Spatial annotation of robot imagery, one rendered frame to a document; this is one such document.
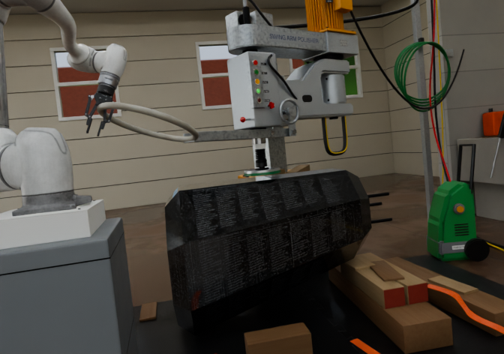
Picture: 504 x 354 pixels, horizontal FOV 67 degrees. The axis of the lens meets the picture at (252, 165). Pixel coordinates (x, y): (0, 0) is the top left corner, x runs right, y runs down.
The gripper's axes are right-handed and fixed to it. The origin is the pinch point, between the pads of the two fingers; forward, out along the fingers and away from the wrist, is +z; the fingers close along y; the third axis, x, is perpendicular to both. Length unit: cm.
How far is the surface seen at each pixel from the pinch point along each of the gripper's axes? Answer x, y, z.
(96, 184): 653, -6, 2
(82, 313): -63, 15, 65
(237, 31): 3, 55, -74
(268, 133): 11, 90, -26
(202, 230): 0, 61, 35
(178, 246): 0, 52, 45
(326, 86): 23, 127, -73
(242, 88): 9, 67, -46
